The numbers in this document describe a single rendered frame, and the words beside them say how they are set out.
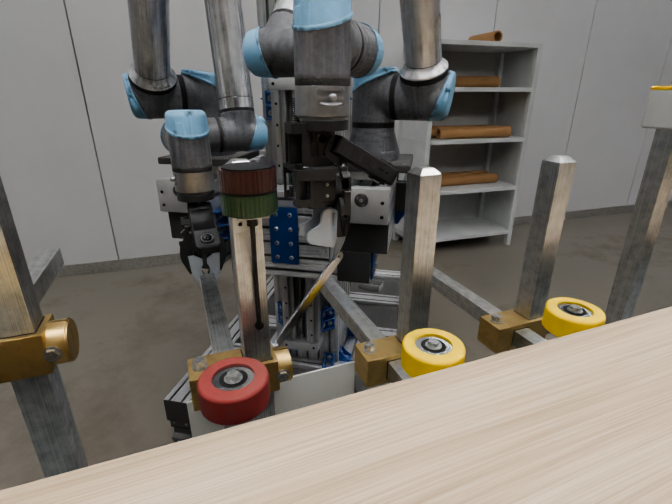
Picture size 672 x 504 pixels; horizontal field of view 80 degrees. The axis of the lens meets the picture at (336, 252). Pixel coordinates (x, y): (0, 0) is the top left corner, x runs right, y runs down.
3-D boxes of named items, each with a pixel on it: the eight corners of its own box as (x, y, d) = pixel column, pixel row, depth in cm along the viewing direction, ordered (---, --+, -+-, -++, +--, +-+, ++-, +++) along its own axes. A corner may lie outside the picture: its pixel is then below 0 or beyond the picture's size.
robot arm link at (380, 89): (361, 119, 118) (362, 69, 113) (405, 121, 113) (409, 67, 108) (344, 122, 108) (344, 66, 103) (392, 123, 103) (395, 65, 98)
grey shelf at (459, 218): (392, 239, 361) (403, 45, 304) (477, 229, 387) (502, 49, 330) (416, 257, 321) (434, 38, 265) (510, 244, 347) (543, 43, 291)
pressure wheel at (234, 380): (205, 435, 52) (193, 360, 48) (266, 418, 55) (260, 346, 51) (211, 487, 45) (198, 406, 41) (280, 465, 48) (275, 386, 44)
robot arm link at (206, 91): (233, 119, 118) (228, 69, 113) (185, 121, 112) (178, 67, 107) (223, 117, 128) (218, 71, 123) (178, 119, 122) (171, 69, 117)
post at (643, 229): (593, 340, 89) (651, 127, 73) (608, 335, 91) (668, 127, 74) (612, 351, 85) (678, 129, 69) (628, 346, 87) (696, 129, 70)
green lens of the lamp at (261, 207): (218, 206, 45) (216, 187, 45) (271, 201, 47) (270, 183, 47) (225, 221, 40) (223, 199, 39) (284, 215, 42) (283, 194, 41)
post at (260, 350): (252, 462, 65) (222, 158, 47) (274, 455, 66) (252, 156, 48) (257, 480, 62) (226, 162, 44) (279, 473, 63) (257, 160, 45)
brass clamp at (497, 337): (474, 337, 76) (477, 314, 74) (529, 324, 80) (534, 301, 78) (497, 356, 70) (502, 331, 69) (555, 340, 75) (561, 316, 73)
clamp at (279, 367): (191, 388, 57) (187, 358, 55) (285, 366, 61) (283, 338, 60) (194, 415, 52) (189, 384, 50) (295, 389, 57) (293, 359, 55)
